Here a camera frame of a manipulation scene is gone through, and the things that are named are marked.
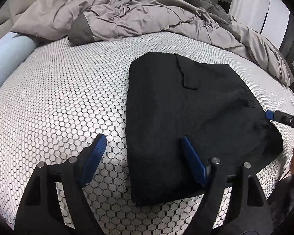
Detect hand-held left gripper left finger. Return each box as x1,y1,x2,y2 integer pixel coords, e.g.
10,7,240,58
15,134,107,235

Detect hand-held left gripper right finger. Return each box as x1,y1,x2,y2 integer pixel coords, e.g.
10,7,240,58
181,136,272,235

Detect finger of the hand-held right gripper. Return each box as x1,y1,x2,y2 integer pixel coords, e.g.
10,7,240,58
265,110,294,129

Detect black pants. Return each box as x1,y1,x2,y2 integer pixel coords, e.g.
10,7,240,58
126,52,283,207

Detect bed mattress with honeycomb cover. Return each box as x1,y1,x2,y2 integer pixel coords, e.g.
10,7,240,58
0,31,294,235

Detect white wardrobe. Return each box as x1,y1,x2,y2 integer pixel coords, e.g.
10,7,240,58
229,0,291,51

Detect light blue pillow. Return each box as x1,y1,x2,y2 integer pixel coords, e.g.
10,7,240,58
0,35,38,98

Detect grey duvet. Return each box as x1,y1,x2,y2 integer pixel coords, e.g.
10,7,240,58
11,0,292,87

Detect beige padded headboard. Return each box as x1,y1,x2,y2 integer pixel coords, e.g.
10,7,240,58
0,0,60,33

